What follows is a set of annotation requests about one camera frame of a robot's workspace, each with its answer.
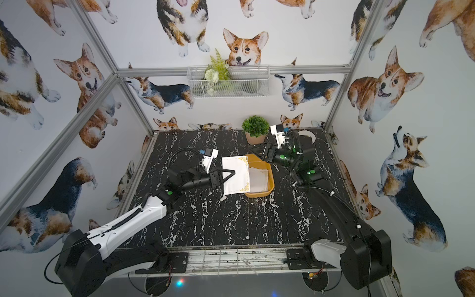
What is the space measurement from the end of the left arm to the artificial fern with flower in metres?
0.42

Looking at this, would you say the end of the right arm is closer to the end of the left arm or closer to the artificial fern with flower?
the end of the left arm

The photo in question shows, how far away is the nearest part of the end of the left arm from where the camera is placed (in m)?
0.58

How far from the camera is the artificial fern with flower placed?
0.80 m
